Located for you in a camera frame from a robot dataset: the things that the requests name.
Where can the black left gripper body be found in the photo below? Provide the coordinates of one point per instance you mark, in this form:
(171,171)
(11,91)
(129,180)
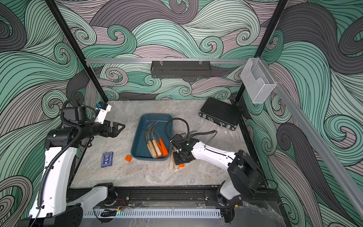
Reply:
(95,129)

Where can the teal plastic storage tray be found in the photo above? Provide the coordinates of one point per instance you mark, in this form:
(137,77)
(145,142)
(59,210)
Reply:
(139,148)

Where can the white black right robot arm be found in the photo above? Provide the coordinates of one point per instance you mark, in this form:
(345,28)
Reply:
(244,173)

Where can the blue card pack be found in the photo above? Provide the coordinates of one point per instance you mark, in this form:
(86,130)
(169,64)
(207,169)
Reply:
(107,159)

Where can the small orange block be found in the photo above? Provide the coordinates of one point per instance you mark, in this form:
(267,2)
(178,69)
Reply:
(128,158)

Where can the white slotted cable duct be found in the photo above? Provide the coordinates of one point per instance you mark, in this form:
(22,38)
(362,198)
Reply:
(158,213)

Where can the black case with latches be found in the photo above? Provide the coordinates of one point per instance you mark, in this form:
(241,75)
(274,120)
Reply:
(220,113)

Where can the clear plastic wall bin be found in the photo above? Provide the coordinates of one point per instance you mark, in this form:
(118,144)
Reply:
(258,80)

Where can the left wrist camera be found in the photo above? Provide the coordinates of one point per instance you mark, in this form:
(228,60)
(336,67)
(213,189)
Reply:
(102,109)

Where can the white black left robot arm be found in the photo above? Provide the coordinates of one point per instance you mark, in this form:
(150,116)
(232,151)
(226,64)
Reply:
(51,208)

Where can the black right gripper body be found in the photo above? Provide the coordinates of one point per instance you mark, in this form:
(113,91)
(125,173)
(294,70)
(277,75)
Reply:
(179,158)

